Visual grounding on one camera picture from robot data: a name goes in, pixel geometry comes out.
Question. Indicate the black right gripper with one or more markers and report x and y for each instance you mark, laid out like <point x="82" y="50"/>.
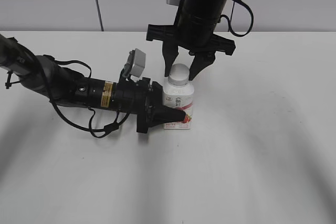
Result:
<point x="204" y="54"/>

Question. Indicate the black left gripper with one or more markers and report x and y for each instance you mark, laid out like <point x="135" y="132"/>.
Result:
<point x="140" y="98"/>

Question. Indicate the white ribbed bottle cap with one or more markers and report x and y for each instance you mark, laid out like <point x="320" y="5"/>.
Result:
<point x="179" y="75"/>

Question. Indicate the white yili changqing yogurt bottle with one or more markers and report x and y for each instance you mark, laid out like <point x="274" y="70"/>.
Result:
<point x="179" y="97"/>

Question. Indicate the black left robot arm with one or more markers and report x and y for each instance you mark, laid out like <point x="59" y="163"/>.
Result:
<point x="63" y="86"/>

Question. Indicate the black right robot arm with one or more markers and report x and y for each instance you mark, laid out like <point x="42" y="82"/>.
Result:
<point x="193" y="30"/>

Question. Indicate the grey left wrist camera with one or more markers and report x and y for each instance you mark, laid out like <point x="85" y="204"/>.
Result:
<point x="135" y="64"/>

